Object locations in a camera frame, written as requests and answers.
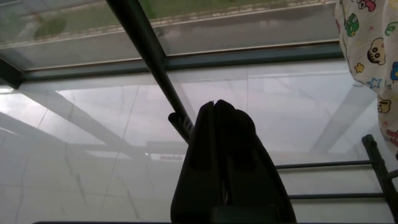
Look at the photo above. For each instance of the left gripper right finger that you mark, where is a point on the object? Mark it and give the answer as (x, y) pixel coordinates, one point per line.
(264, 193)

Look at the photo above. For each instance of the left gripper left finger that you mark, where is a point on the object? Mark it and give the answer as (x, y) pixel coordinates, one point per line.
(196, 186)

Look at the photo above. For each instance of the black clothes rack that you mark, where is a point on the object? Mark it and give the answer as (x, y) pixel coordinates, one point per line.
(144, 40)

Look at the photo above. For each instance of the window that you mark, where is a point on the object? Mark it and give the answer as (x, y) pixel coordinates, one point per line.
(248, 57)

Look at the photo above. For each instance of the cream printed garment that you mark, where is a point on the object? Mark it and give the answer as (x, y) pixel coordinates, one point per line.
(367, 46)

